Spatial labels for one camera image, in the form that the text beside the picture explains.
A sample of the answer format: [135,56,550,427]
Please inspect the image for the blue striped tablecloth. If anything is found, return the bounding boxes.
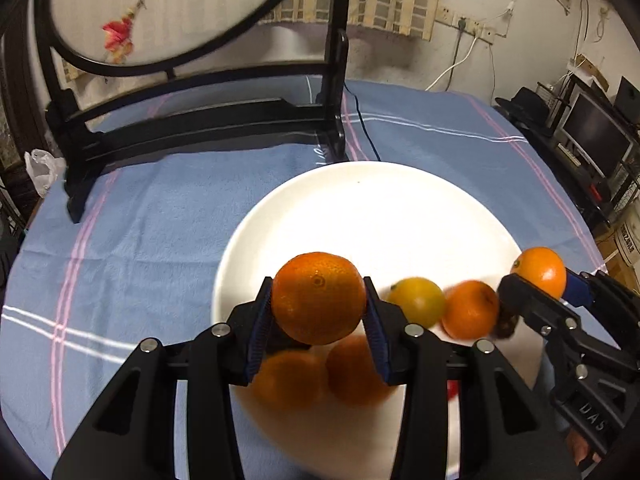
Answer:
[1,81,603,474]

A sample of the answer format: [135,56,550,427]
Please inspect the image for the black hat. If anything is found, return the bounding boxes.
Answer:
[495,87,550,125]

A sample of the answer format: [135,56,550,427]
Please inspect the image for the white oval plate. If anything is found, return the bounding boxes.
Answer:
[212,162,521,479]

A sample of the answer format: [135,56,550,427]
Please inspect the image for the yellow green citrus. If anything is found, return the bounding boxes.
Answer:
[386,278,447,328]

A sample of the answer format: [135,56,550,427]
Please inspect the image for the white plastic bag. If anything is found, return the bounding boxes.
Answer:
[24,148,66,198]

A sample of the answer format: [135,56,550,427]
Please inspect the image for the person's hand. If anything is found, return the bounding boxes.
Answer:
[565,429,601,465]

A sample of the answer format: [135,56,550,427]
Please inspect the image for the orange mandarin in plate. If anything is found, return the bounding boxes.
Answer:
[326,334,396,406]

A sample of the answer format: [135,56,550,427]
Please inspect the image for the small orange mandarin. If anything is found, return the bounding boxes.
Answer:
[440,281,499,340]

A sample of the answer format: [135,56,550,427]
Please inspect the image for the black thin cable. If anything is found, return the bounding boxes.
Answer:
[342,84,382,162]

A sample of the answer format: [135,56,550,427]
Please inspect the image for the large orange mandarin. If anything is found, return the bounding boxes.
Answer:
[271,252,367,346]

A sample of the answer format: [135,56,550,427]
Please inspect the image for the white power cable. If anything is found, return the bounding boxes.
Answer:
[424,34,482,92]

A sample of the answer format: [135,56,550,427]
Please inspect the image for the dark computer monitor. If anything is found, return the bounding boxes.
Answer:
[560,90,634,179]

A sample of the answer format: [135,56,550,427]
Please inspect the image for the black framed embroidery screen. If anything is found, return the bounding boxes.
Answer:
[34,0,349,222]

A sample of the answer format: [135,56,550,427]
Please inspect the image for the cardboard box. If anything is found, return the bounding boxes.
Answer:
[597,208,639,292]

